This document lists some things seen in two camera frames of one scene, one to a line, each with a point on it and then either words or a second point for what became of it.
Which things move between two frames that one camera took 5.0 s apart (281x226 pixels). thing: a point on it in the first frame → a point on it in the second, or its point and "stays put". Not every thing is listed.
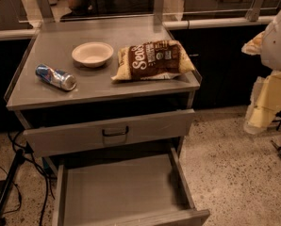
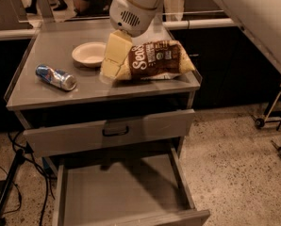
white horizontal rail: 216,23 stays put
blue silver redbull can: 57,77 stays put
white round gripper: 277,49 → 130,15
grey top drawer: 109,133 stays put
